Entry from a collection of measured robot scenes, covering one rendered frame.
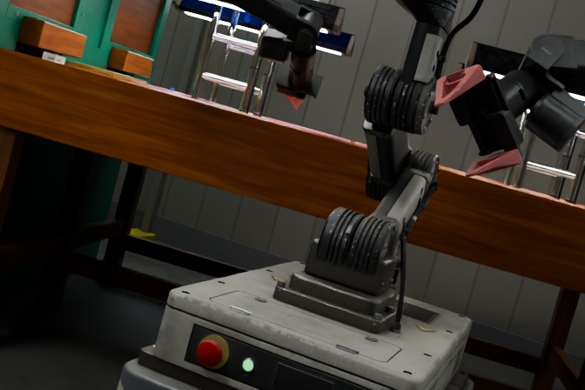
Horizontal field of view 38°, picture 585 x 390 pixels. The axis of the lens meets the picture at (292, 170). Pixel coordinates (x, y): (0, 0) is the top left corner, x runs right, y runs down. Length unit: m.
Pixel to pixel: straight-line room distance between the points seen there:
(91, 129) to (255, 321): 0.93
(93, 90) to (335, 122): 2.16
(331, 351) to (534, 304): 2.75
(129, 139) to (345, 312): 0.83
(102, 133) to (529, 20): 2.42
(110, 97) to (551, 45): 1.18
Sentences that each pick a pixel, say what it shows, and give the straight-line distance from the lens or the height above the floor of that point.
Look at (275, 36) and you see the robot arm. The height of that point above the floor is 0.96.
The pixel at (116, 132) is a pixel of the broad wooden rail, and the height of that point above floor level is 0.64.
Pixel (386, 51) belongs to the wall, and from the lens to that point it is 4.10.
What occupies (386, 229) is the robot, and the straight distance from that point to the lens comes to 1.52.
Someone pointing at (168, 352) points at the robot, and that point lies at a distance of 1.39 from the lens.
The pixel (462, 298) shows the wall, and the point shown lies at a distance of 4.01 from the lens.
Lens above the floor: 0.79
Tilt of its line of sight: 3 degrees down
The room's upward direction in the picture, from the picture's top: 15 degrees clockwise
